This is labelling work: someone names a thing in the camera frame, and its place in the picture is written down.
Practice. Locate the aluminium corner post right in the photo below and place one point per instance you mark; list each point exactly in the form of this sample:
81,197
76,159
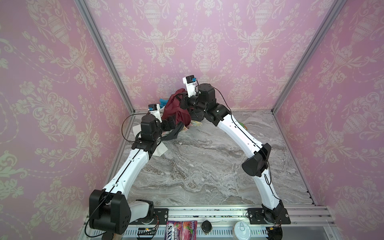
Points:
319,35

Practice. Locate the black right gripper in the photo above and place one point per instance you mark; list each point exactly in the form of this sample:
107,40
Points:
186,101

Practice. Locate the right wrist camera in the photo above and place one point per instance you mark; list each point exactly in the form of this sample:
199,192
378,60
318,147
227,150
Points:
191,84

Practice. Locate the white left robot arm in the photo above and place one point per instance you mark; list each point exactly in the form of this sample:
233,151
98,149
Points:
109,210

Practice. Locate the brown round object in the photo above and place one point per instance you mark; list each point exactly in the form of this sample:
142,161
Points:
111,236

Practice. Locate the colourful patterned cloth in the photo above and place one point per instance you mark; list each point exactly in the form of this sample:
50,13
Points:
192,124

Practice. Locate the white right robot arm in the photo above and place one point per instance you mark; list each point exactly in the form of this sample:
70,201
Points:
203,99

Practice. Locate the white round lid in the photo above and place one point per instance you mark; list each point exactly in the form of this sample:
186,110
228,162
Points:
241,231

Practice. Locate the aluminium corner post left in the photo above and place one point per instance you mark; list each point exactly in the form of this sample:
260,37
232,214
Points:
102,47

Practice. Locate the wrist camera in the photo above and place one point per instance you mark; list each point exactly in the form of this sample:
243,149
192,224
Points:
154,109
191,84

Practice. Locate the maroon cloth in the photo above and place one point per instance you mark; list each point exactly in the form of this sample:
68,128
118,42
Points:
172,108

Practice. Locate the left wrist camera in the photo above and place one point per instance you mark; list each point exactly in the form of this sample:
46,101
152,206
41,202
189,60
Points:
154,109

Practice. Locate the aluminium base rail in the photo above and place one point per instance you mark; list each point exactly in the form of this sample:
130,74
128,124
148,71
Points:
298,222

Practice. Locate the aluminium corner post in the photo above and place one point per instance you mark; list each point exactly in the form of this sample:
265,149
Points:
319,35
102,47

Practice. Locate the pink snack packet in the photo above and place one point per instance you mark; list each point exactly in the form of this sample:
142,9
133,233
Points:
186,230

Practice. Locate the teal blue cloth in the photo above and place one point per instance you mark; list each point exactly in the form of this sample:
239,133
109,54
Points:
163,103

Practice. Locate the black round knob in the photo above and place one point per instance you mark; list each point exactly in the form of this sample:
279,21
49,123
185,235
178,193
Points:
206,227

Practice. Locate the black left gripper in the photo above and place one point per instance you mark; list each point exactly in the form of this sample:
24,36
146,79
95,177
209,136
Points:
172,123

